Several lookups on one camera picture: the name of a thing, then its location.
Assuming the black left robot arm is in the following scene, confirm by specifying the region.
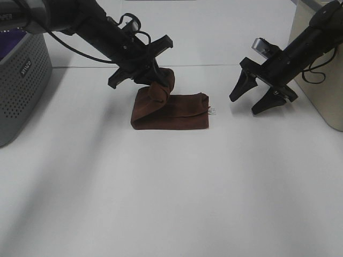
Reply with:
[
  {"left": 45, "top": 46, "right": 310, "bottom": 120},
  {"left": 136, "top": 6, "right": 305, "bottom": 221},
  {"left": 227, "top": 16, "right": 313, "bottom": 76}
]
[{"left": 1, "top": 1, "right": 173, "bottom": 88}]

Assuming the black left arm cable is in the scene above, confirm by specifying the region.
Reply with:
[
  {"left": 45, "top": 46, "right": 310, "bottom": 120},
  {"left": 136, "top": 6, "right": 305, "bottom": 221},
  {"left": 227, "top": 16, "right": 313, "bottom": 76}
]
[{"left": 47, "top": 12, "right": 152, "bottom": 65}]

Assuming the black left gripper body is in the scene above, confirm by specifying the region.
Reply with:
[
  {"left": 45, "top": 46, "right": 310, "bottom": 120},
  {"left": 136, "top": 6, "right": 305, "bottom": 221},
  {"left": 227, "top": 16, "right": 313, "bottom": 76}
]
[{"left": 108, "top": 35, "right": 173, "bottom": 89}]

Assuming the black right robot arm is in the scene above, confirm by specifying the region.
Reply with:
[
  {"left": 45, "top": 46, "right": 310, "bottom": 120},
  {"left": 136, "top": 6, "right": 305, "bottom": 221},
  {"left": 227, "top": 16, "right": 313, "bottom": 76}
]
[{"left": 229, "top": 1, "right": 342, "bottom": 115}]

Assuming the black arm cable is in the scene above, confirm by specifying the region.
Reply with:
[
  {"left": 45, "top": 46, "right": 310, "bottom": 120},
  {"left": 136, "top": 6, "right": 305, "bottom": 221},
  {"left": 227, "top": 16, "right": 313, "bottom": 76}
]
[
  {"left": 47, "top": 12, "right": 152, "bottom": 65},
  {"left": 302, "top": 40, "right": 339, "bottom": 84}
]

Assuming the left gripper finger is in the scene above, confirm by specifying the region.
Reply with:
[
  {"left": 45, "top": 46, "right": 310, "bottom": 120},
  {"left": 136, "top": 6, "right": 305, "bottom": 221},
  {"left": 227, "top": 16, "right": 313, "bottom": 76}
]
[
  {"left": 133, "top": 72, "right": 155, "bottom": 86},
  {"left": 151, "top": 63, "right": 169, "bottom": 87}
]

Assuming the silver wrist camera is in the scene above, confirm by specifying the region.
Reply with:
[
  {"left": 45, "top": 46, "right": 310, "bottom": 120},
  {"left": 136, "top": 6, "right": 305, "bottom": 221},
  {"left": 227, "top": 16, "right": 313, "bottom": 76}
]
[
  {"left": 125, "top": 20, "right": 141, "bottom": 34},
  {"left": 251, "top": 37, "right": 280, "bottom": 59}
]

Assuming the grey perforated laundry basket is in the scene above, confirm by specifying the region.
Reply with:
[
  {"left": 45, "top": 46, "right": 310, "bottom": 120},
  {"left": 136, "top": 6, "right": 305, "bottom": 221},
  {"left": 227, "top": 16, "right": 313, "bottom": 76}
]
[{"left": 1, "top": 33, "right": 52, "bottom": 147}]

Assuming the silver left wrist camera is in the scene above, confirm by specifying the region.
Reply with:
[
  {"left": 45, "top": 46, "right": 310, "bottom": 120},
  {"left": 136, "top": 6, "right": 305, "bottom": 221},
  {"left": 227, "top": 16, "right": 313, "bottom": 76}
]
[{"left": 125, "top": 20, "right": 141, "bottom": 34}]

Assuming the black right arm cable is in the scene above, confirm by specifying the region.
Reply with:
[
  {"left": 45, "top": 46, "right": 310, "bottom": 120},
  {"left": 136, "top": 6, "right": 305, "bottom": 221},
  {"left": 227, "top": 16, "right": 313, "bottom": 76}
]
[{"left": 302, "top": 40, "right": 339, "bottom": 84}]

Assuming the purple towel in basket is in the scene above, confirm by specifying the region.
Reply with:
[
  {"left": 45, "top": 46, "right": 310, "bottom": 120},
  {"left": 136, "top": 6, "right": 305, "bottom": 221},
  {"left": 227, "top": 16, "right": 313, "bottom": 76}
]
[{"left": 0, "top": 29, "right": 27, "bottom": 60}]

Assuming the brown towel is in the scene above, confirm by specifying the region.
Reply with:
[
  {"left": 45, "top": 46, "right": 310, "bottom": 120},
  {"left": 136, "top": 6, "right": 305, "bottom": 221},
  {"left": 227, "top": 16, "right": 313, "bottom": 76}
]
[{"left": 131, "top": 68, "right": 210, "bottom": 130}]

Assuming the beige storage bin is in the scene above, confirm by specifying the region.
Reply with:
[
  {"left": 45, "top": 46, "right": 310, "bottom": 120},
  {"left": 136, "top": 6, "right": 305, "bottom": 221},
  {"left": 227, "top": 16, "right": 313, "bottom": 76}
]
[{"left": 288, "top": 1, "right": 342, "bottom": 131}]

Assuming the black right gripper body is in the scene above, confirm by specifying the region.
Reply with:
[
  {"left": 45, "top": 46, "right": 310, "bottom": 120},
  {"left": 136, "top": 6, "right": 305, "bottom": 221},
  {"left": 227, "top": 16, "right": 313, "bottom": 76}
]
[{"left": 240, "top": 57, "right": 297, "bottom": 102}]

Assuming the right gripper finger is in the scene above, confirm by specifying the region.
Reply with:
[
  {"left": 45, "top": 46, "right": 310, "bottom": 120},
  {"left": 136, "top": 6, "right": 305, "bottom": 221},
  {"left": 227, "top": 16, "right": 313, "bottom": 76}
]
[
  {"left": 251, "top": 89, "right": 286, "bottom": 115},
  {"left": 229, "top": 69, "right": 258, "bottom": 102}
]

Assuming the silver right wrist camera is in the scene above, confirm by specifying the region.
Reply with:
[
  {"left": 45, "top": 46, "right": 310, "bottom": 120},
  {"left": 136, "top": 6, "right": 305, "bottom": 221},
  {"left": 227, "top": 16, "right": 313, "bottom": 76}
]
[{"left": 251, "top": 37, "right": 280, "bottom": 59}]

